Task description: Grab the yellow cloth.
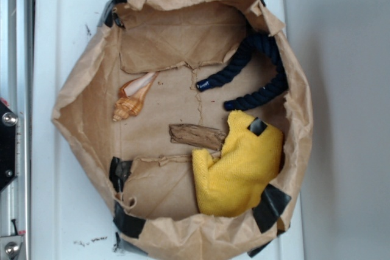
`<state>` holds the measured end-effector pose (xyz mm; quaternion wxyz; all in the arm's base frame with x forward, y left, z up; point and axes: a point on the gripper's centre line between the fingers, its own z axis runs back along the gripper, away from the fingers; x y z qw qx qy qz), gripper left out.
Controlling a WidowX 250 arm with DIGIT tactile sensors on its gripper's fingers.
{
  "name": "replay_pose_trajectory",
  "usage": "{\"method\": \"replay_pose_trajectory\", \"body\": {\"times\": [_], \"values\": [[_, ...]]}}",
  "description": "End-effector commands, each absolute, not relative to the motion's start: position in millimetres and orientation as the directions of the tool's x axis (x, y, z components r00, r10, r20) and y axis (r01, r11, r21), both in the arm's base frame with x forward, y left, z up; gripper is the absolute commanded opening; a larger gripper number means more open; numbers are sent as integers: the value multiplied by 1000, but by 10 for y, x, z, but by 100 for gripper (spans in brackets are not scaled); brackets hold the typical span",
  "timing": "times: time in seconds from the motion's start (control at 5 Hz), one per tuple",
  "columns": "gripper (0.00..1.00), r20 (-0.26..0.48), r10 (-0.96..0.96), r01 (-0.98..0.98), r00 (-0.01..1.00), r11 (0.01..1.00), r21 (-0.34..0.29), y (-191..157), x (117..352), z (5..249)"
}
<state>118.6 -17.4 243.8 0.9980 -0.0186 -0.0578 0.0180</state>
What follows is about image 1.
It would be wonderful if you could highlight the yellow cloth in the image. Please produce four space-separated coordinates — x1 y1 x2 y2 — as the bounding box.
192 110 283 217

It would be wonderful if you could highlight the brown wood piece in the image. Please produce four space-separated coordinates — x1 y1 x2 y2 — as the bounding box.
169 124 227 150

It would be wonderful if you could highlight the black tape square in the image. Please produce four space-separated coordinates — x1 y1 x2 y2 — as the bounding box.
247 118 268 136

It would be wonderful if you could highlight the orange spiral seashell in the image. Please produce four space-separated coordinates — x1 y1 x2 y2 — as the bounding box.
113 72 158 122

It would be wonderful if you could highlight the white plastic tray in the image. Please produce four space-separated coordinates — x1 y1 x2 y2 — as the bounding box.
30 0 306 260

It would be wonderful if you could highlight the dark blue thick rope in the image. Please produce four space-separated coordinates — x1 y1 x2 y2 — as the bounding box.
195 26 288 111

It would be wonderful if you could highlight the black metal bracket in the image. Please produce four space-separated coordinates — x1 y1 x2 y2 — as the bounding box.
0 98 18 192

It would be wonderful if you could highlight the aluminium frame rail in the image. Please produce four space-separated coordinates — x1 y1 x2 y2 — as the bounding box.
1 0 33 259

